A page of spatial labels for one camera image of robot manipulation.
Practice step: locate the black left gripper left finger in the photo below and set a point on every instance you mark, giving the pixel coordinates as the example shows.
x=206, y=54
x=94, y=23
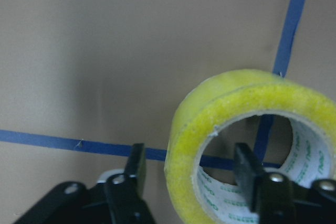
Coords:
x=124, y=191

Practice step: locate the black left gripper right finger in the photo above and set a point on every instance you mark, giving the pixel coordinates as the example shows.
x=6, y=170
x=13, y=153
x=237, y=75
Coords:
x=267, y=194

